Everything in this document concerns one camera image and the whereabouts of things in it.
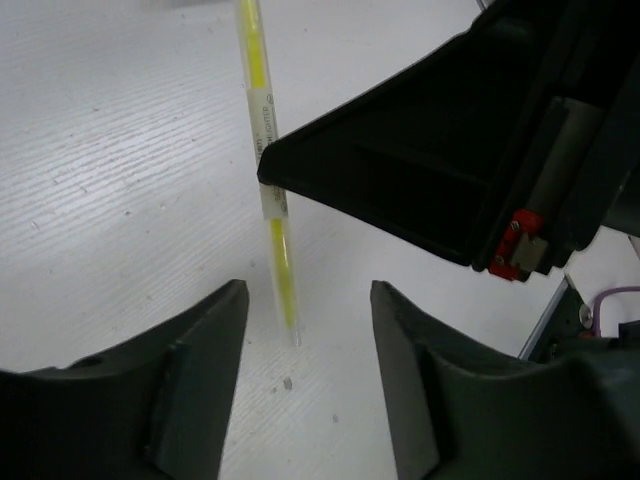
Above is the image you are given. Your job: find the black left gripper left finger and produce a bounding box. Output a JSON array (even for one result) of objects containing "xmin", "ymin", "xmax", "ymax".
[{"xmin": 147, "ymin": 280, "xmax": 249, "ymax": 479}]

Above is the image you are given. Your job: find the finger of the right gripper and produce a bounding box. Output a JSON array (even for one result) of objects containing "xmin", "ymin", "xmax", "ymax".
[{"xmin": 269, "ymin": 19, "xmax": 535, "ymax": 265}]

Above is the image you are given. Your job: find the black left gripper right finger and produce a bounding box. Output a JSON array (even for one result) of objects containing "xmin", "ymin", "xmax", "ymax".
[{"xmin": 370, "ymin": 280, "xmax": 441, "ymax": 479}]

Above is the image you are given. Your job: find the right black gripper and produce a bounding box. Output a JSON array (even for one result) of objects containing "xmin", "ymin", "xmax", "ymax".
[{"xmin": 469, "ymin": 1, "xmax": 639, "ymax": 281}]

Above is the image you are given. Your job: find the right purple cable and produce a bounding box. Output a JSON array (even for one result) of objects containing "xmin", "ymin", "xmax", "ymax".
[{"xmin": 589, "ymin": 285, "xmax": 640, "ymax": 341}]

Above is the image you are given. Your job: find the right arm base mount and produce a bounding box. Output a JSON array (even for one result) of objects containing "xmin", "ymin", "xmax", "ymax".
[{"xmin": 518, "ymin": 274, "xmax": 639, "ymax": 364}]

